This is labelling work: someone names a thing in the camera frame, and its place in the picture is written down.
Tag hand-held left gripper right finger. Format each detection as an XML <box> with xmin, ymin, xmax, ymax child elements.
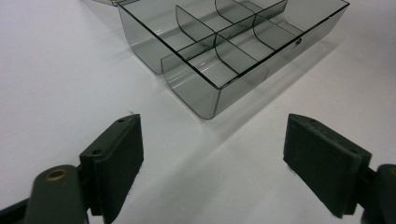
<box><xmin>282</xmin><ymin>113</ymin><xmax>374</xmax><ymax>219</ymax></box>

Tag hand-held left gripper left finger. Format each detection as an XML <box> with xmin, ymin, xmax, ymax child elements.
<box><xmin>78</xmin><ymin>113</ymin><xmax>145</xmax><ymax>224</ymax></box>

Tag clear grey compartment box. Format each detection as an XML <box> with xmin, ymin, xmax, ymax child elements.
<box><xmin>92</xmin><ymin>0</ymin><xmax>350</xmax><ymax>120</ymax></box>

